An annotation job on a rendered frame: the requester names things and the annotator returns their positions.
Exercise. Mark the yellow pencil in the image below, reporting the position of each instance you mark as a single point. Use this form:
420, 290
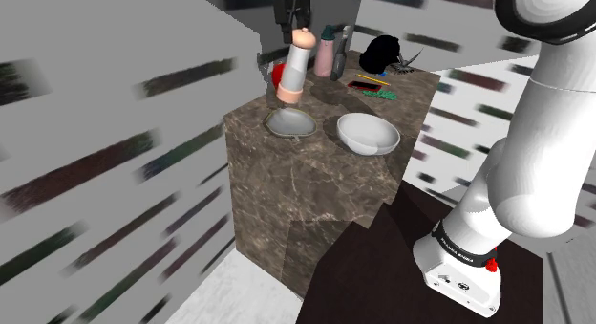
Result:
373, 79

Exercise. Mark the red round object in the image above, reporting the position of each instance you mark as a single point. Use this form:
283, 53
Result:
278, 75

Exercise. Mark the grey spiky claw tool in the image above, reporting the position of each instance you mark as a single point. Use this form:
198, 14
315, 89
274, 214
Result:
406, 63

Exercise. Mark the white and peach pepper mill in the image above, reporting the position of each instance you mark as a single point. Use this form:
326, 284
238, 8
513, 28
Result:
294, 66

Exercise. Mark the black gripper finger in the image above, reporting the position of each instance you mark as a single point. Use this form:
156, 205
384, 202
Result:
286, 32
305, 19

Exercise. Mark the white bowl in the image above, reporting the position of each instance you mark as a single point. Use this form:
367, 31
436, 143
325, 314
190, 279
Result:
368, 134

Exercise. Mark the grey dish with olive rim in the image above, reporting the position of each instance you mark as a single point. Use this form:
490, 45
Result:
291, 122

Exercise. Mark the red phone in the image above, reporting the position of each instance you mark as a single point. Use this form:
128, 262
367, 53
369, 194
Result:
364, 86

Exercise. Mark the pink bottle with teal cap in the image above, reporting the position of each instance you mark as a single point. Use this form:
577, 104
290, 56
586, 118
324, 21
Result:
324, 57

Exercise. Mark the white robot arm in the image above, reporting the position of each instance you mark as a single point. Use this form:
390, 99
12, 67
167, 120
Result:
540, 141

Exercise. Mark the black rounded object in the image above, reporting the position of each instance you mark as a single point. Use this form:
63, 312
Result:
379, 53

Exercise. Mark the green leafy object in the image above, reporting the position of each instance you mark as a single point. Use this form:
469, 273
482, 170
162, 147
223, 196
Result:
382, 95

